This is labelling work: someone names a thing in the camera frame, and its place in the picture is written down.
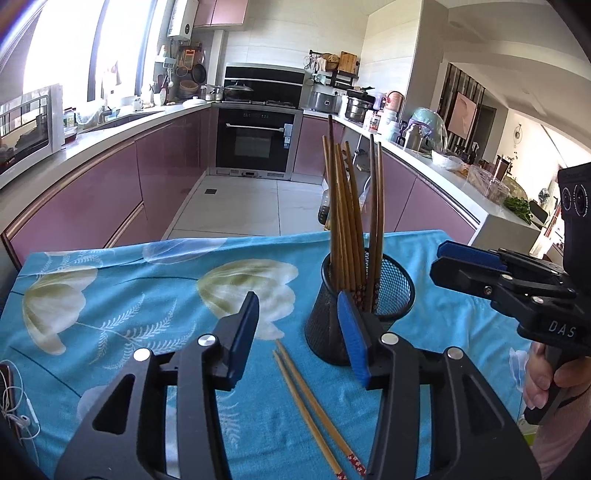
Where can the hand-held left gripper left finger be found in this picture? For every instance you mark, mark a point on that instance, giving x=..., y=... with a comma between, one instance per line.
x=242, y=337

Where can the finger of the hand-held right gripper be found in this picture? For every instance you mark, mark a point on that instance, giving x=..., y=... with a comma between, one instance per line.
x=471, y=254
x=461, y=277

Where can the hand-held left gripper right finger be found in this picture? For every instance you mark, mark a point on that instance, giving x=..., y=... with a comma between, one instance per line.
x=353, y=337

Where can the black mesh holder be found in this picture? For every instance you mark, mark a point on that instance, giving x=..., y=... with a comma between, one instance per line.
x=323, y=332

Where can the light red-tipped chopstick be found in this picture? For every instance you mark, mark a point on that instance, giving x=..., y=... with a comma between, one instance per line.
x=309, y=415
x=310, y=392

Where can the bunch of wooden chopsticks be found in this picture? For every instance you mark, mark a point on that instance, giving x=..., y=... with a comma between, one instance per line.
x=344, y=230

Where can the person's right hand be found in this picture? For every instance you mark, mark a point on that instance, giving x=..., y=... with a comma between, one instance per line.
x=533, y=378

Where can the green leafy vegetables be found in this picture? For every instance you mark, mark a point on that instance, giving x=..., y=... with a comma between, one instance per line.
x=517, y=207

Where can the clear plastic container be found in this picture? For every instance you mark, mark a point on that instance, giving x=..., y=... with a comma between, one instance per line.
x=487, y=182

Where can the blue floral tablecloth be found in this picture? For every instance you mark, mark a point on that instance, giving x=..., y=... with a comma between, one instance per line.
x=138, y=286

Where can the steel kettle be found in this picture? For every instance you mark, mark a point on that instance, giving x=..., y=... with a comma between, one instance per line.
x=414, y=138

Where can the green glass dome cover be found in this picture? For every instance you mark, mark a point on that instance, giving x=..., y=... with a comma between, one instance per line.
x=431, y=124

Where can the pink framed painting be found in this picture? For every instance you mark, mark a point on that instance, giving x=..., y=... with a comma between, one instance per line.
x=463, y=115

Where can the pink thermos jug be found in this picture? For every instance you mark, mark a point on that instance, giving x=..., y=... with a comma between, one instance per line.
x=394, y=101

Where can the steel pot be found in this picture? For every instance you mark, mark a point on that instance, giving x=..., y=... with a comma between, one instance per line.
x=358, y=110

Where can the black built-in oven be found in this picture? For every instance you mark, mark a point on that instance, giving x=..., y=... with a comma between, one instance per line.
x=254, y=143

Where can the pink kitchen cabinets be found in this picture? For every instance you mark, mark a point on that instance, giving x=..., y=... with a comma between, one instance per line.
x=92, y=194

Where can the white lidded dish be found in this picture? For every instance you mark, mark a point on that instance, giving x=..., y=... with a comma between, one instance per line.
x=195, y=102

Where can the brown case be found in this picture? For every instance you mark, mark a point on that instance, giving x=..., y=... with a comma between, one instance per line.
x=9, y=392

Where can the lidded wok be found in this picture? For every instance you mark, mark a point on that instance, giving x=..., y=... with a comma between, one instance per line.
x=238, y=90

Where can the black frying pan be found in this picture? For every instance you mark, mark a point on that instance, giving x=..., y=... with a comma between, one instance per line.
x=198, y=74

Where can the white microwave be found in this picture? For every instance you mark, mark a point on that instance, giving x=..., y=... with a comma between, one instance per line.
x=27, y=134

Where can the white water heater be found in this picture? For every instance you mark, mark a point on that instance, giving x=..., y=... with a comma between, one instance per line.
x=182, y=18

